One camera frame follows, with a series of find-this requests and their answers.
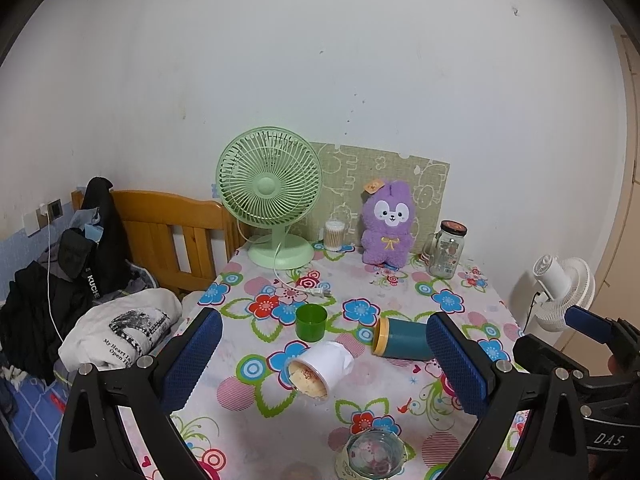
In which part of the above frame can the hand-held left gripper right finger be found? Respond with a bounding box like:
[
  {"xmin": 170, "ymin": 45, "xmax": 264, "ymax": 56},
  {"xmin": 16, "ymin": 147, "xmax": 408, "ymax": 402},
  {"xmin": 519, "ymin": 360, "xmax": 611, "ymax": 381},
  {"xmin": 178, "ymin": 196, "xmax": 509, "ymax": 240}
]
[{"xmin": 426, "ymin": 311, "xmax": 599, "ymax": 480}]

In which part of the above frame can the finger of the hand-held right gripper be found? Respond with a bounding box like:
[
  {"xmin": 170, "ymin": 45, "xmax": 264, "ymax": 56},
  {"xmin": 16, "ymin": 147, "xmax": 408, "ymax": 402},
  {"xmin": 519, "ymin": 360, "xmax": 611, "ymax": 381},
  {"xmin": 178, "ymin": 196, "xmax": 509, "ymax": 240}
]
[
  {"xmin": 565, "ymin": 305, "xmax": 640, "ymax": 362},
  {"xmin": 513, "ymin": 333, "xmax": 557, "ymax": 374}
]

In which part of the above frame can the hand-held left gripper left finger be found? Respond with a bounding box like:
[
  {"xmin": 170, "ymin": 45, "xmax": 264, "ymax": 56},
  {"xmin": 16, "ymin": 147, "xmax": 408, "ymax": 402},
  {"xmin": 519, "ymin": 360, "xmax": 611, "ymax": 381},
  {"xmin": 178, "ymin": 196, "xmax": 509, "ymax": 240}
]
[{"xmin": 56, "ymin": 307, "xmax": 224, "ymax": 480}]

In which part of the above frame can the white paper cup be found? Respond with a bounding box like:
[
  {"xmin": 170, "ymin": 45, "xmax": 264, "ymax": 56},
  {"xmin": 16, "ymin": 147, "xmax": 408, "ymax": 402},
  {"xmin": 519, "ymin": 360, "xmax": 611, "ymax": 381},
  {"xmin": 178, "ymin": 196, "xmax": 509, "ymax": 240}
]
[{"xmin": 283, "ymin": 341, "xmax": 355, "ymax": 402}]

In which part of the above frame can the small green plastic cup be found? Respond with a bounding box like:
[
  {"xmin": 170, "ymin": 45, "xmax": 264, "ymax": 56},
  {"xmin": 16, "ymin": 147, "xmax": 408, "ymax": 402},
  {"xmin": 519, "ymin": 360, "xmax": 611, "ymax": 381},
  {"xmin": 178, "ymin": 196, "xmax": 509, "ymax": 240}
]
[{"xmin": 295, "ymin": 304, "xmax": 328, "ymax": 342}]

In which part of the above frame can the clear glass cup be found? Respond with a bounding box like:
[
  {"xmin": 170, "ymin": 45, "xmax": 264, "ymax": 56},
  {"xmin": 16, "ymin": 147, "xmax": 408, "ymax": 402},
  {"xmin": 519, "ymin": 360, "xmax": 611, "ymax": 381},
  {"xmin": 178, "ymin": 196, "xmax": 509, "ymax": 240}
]
[{"xmin": 336, "ymin": 430, "xmax": 409, "ymax": 480}]

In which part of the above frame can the white standing fan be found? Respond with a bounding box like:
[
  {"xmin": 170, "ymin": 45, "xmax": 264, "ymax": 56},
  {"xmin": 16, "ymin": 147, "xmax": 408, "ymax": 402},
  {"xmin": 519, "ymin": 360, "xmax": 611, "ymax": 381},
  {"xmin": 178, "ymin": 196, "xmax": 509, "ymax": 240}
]
[{"xmin": 529, "ymin": 255, "xmax": 597, "ymax": 333}]

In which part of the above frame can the teal tumbler with yellow lid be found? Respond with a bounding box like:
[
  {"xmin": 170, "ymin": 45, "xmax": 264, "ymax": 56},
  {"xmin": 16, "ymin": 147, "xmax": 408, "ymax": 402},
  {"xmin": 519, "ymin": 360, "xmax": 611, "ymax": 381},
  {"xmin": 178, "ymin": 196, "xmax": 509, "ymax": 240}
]
[{"xmin": 371, "ymin": 316, "xmax": 437, "ymax": 361}]

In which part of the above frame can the floral tablecloth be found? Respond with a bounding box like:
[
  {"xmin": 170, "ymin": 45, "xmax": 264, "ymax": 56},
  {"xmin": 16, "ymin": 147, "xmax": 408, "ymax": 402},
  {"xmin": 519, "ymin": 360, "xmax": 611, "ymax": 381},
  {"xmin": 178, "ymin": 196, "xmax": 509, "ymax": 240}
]
[{"xmin": 117, "ymin": 240, "xmax": 532, "ymax": 480}]

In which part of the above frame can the white printed shirt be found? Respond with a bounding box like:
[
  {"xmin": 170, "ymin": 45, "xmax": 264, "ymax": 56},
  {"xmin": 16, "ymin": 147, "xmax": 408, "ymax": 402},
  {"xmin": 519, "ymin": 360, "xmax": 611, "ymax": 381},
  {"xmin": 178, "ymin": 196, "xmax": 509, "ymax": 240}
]
[{"xmin": 58, "ymin": 290, "xmax": 184, "ymax": 372}]

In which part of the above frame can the glass jar with printed lid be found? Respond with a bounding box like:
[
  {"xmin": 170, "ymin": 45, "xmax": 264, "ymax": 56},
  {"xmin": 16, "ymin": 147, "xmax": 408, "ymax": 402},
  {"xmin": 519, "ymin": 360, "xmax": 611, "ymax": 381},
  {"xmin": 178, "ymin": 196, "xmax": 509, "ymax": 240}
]
[{"xmin": 423, "ymin": 220, "xmax": 468, "ymax": 279}]

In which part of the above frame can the black jacket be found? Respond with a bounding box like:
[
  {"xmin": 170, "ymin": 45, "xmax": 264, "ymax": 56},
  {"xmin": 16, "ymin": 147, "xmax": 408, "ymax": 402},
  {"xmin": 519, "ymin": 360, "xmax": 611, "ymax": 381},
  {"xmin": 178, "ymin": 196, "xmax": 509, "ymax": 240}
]
[{"xmin": 79, "ymin": 176, "xmax": 135, "ymax": 302}]

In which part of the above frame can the purple plush rabbit toy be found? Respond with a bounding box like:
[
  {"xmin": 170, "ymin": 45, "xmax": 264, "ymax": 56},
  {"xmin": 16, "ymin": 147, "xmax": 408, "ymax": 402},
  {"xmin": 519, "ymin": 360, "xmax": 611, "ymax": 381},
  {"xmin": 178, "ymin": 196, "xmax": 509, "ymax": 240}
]
[{"xmin": 361, "ymin": 178, "xmax": 416, "ymax": 267}]

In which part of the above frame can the wooden bed headboard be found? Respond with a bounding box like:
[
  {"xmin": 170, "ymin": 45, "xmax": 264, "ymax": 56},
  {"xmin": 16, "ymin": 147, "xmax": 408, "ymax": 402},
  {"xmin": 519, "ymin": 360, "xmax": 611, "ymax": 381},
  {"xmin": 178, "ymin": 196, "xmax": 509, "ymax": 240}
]
[{"xmin": 71, "ymin": 189, "xmax": 247, "ymax": 297}]

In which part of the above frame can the pile of dark clothes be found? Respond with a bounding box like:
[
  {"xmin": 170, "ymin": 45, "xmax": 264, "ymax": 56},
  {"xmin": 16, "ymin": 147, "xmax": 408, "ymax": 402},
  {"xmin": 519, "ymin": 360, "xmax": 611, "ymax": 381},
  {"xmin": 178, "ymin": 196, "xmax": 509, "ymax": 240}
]
[{"xmin": 0, "ymin": 257, "xmax": 98, "ymax": 382}]

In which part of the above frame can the blue patterned bed sheet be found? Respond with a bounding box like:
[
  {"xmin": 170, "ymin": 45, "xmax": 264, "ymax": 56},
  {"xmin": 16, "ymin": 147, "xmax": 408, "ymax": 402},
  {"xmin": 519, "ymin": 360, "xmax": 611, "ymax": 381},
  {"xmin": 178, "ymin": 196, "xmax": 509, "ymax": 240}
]
[{"xmin": 0, "ymin": 366, "xmax": 76, "ymax": 480}]

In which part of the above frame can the clear cotton swab container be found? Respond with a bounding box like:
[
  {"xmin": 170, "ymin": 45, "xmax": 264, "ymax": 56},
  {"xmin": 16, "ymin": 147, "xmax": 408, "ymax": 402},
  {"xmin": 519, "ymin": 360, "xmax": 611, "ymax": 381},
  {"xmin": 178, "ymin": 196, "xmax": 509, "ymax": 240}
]
[{"xmin": 324, "ymin": 220, "xmax": 347, "ymax": 252}]

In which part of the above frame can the green desk fan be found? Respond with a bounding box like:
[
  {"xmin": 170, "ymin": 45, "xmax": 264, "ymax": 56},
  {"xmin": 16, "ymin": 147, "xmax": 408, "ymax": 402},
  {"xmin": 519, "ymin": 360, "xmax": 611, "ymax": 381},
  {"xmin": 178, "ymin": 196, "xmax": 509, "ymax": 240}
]
[{"xmin": 216, "ymin": 126, "xmax": 323, "ymax": 271}]

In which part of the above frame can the white fan power cable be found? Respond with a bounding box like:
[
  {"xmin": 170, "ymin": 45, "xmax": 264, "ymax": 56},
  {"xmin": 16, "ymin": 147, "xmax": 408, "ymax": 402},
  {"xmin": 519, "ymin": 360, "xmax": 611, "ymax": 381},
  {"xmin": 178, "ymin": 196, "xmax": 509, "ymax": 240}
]
[{"xmin": 272, "ymin": 242, "xmax": 334, "ymax": 306}]

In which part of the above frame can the white charging cable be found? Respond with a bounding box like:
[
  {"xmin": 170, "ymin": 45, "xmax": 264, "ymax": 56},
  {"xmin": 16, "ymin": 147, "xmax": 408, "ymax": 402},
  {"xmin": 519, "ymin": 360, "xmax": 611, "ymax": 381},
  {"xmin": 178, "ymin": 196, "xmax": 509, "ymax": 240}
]
[{"xmin": 39, "ymin": 204, "xmax": 70, "ymax": 343}]

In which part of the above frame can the green patterned wall board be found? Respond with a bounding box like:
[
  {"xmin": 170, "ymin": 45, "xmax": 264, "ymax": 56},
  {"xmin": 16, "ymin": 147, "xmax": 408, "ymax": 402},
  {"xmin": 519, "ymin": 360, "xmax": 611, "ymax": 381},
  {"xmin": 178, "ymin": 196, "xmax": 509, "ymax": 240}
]
[{"xmin": 307, "ymin": 141, "xmax": 450, "ymax": 257}]

